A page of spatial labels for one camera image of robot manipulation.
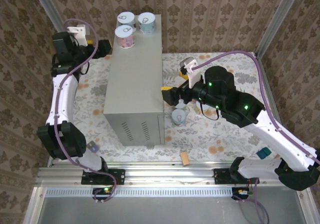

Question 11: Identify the aluminium mounting rail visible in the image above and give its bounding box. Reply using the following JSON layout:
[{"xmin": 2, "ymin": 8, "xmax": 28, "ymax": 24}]
[{"xmin": 36, "ymin": 161, "xmax": 311, "ymax": 187}]

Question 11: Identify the teal block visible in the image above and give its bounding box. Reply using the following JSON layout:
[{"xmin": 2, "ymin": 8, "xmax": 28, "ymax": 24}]
[{"xmin": 256, "ymin": 147, "xmax": 271, "ymax": 159}]

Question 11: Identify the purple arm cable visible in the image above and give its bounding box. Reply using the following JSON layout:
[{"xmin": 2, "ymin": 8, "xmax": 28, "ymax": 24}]
[
  {"xmin": 51, "ymin": 18, "xmax": 118, "ymax": 204},
  {"xmin": 191, "ymin": 51, "xmax": 320, "ymax": 224}
]

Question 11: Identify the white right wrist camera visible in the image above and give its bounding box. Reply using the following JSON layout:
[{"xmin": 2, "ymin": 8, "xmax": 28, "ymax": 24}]
[{"xmin": 179, "ymin": 57, "xmax": 204, "ymax": 89}]

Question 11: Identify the black electronics board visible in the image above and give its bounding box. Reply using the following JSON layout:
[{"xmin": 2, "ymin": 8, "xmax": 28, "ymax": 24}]
[
  {"xmin": 231, "ymin": 187, "xmax": 253, "ymax": 200},
  {"xmin": 91, "ymin": 187, "xmax": 114, "ymax": 197}
]

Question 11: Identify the floral table cover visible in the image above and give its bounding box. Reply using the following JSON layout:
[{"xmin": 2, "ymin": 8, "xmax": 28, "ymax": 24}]
[{"xmin": 61, "ymin": 52, "xmax": 281, "ymax": 163}]

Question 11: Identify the white slotted cable duct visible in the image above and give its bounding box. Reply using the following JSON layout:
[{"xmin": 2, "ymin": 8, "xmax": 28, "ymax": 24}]
[{"xmin": 44, "ymin": 187, "xmax": 235, "ymax": 197}]

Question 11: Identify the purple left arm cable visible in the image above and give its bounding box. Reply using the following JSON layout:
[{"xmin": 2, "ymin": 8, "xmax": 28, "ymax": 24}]
[{"xmin": 51, "ymin": 18, "xmax": 118, "ymax": 204}]

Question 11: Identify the small wooden block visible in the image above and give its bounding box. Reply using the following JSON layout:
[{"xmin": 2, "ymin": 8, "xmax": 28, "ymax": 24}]
[{"xmin": 179, "ymin": 151, "xmax": 191, "ymax": 166}]

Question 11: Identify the aluminium table side rail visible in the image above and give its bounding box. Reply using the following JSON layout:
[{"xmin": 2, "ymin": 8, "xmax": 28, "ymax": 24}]
[{"xmin": 255, "ymin": 55, "xmax": 296, "ymax": 166}]

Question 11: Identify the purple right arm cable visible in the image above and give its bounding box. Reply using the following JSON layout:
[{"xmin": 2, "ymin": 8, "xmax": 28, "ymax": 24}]
[{"xmin": 191, "ymin": 51, "xmax": 320, "ymax": 224}]

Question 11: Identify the tin can white label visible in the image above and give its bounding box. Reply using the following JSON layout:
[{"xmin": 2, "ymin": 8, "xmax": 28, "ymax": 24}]
[{"xmin": 116, "ymin": 11, "xmax": 137, "ymax": 29}]

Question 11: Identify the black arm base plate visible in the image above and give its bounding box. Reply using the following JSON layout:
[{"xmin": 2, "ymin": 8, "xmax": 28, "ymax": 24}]
[
  {"xmin": 213, "ymin": 168, "xmax": 260, "ymax": 185},
  {"xmin": 81, "ymin": 168, "xmax": 126, "ymax": 185}
]

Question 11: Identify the aluminium lower frame bar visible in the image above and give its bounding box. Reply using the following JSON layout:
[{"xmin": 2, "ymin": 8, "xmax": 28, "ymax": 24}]
[
  {"xmin": 294, "ymin": 185, "xmax": 316, "ymax": 224},
  {"xmin": 23, "ymin": 186, "xmax": 47, "ymax": 224}
]

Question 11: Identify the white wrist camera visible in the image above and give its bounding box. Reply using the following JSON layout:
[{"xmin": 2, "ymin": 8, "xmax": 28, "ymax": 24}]
[
  {"xmin": 179, "ymin": 57, "xmax": 204, "ymax": 89},
  {"xmin": 66, "ymin": 24, "xmax": 89, "ymax": 47}
]

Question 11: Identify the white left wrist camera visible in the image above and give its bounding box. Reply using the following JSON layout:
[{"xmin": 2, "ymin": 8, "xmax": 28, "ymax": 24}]
[{"xmin": 66, "ymin": 24, "xmax": 89, "ymax": 47}]

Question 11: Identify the tin can green brown label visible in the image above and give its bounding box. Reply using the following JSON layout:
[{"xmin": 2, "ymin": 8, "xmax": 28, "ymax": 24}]
[{"xmin": 171, "ymin": 108, "xmax": 188, "ymax": 127}]

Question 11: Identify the blue purple toy block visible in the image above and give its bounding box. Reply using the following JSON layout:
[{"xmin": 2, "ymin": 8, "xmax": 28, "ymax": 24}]
[{"xmin": 86, "ymin": 141, "xmax": 100, "ymax": 155}]

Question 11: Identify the tin can pink purple label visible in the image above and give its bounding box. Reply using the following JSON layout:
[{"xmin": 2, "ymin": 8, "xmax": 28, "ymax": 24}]
[{"xmin": 114, "ymin": 25, "xmax": 137, "ymax": 50}]

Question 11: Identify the grey metal cabinet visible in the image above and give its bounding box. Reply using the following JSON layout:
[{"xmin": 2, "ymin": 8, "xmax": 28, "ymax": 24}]
[{"xmin": 102, "ymin": 14, "xmax": 167, "ymax": 147}]

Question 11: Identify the tin can light blue label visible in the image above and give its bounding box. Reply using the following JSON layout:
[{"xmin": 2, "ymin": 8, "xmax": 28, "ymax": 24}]
[{"xmin": 137, "ymin": 11, "xmax": 157, "ymax": 36}]

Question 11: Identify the aluminium frame post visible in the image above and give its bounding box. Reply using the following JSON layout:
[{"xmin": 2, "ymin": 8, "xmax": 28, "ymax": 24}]
[
  {"xmin": 27, "ymin": 0, "xmax": 84, "ymax": 62},
  {"xmin": 255, "ymin": 0, "xmax": 305, "ymax": 59}
]

